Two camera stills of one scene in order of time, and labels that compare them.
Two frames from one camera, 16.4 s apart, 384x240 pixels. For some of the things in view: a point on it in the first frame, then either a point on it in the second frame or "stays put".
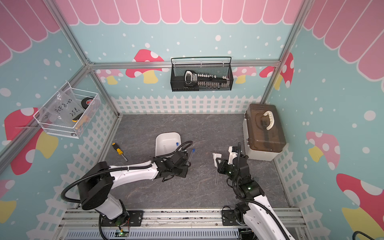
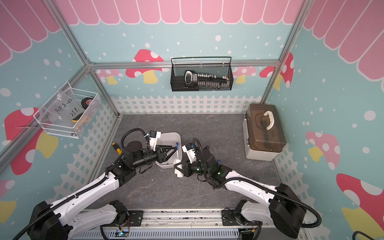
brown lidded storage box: [264, 136] stays put
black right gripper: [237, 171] -> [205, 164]
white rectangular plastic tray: [166, 143] stays put
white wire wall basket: [69, 112] stays put
